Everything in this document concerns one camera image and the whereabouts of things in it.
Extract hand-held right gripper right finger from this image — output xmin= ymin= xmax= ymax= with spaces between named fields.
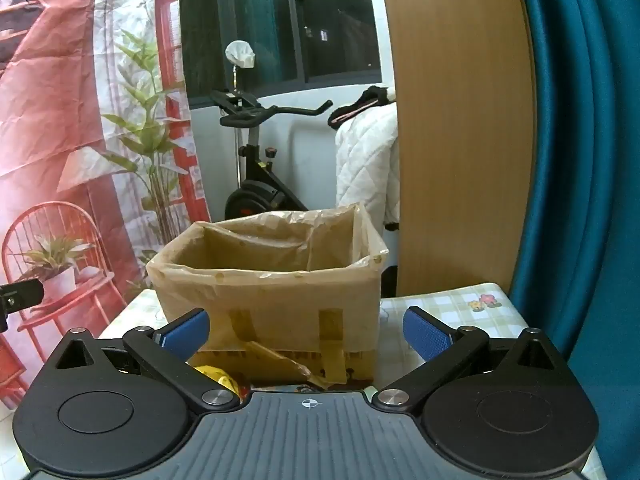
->
xmin=372 ymin=306 xmax=576 ymax=416

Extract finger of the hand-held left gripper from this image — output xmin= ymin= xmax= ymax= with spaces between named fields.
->
xmin=0 ymin=279 xmax=45 ymax=312

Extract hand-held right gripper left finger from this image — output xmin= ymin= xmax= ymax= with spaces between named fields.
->
xmin=45 ymin=308 xmax=241 ymax=415

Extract brown cardboard box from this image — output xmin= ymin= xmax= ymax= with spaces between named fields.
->
xmin=150 ymin=210 xmax=388 ymax=392

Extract yellow snack packet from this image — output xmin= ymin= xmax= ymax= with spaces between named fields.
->
xmin=194 ymin=364 xmax=242 ymax=402

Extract translucent plastic bag liner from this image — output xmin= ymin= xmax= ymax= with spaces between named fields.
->
xmin=146 ymin=201 xmax=390 ymax=357

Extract black exercise bike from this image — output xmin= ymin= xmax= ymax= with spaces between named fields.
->
xmin=210 ymin=89 xmax=334 ymax=222

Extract white quilted blanket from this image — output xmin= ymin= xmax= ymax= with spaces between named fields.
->
xmin=334 ymin=102 xmax=401 ymax=227

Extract red printed backdrop cloth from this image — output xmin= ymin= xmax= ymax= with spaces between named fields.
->
xmin=0 ymin=0 xmax=212 ymax=411

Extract wooden panel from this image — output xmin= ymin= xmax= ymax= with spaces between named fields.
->
xmin=376 ymin=0 xmax=539 ymax=297

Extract teal curtain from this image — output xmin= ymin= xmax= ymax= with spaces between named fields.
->
xmin=512 ymin=0 xmax=640 ymax=480

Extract black and pink garment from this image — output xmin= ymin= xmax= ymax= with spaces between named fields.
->
xmin=327 ymin=86 xmax=397 ymax=127

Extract white cloth bundle on pole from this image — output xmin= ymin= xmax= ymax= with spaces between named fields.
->
xmin=225 ymin=41 xmax=256 ymax=92

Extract dark window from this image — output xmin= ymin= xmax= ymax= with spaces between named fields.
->
xmin=177 ymin=0 xmax=384 ymax=100

